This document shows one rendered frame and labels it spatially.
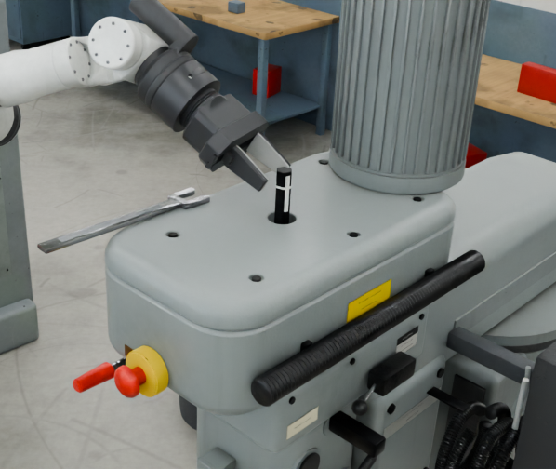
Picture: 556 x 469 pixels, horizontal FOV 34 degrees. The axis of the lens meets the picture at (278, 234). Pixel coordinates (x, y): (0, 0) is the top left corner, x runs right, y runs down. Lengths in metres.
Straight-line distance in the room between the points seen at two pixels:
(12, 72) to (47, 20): 7.37
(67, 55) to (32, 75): 0.06
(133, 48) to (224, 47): 6.26
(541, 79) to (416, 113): 3.87
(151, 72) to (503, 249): 0.66
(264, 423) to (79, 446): 2.60
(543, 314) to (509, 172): 0.27
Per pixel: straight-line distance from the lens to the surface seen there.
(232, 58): 7.36
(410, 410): 1.43
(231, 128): 1.14
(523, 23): 5.74
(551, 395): 1.29
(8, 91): 1.28
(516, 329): 1.63
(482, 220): 1.53
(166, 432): 3.75
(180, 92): 1.15
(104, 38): 1.18
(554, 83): 5.04
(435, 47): 1.20
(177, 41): 1.18
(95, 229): 1.13
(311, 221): 1.17
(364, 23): 1.21
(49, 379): 4.08
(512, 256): 1.55
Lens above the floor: 2.41
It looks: 28 degrees down
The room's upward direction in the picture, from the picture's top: 3 degrees clockwise
